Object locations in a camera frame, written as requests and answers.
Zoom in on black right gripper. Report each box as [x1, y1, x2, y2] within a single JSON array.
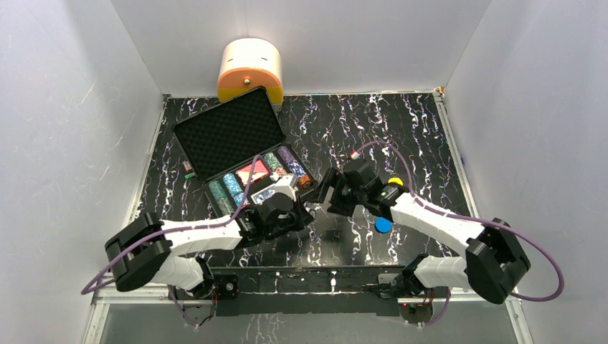
[[308, 166, 367, 217]]

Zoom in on blue poker card deck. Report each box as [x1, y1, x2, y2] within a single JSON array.
[[251, 185, 276, 205]]

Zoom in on clear acrylic dealer button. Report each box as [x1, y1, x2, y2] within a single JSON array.
[[363, 211, 376, 225]]

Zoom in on blue round button chip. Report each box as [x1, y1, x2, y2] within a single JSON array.
[[374, 217, 393, 234]]

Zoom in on black poker set case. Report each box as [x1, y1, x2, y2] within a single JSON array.
[[172, 87, 318, 214]]

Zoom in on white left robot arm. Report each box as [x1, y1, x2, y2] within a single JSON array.
[[105, 193, 315, 298]]

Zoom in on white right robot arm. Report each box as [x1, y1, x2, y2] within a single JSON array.
[[312, 159, 531, 305]]

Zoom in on dark blue chip stack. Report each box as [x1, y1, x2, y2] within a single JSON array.
[[288, 161, 313, 189]]

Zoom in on red poker card deck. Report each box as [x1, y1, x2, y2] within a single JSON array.
[[236, 159, 270, 186]]

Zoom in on green chip stack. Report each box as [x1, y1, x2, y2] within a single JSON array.
[[264, 152, 286, 176]]

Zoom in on yellow round button chip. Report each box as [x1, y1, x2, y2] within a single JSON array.
[[388, 177, 404, 186]]

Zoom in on purple chip stack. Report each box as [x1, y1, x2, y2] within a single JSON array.
[[277, 146, 300, 167]]

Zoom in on small red green object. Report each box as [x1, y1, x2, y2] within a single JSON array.
[[183, 161, 196, 179]]

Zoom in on white and orange cylinder box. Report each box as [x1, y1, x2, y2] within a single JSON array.
[[217, 38, 284, 111]]

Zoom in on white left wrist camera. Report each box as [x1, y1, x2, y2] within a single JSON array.
[[270, 172, 298, 201]]

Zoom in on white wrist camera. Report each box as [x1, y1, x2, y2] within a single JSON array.
[[349, 150, 361, 160], [270, 172, 298, 201]]

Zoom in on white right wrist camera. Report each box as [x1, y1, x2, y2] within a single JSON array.
[[349, 150, 361, 160]]

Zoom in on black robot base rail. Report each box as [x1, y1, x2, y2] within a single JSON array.
[[171, 265, 452, 319]]

